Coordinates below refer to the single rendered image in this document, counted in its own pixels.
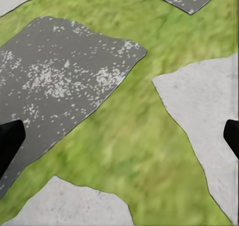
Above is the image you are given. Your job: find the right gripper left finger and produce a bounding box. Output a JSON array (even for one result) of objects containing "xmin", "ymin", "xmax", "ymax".
[{"xmin": 0, "ymin": 119, "xmax": 26, "ymax": 179}]

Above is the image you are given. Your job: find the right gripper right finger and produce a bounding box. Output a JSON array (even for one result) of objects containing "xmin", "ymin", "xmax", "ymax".
[{"xmin": 223, "ymin": 119, "xmax": 239, "ymax": 159}]

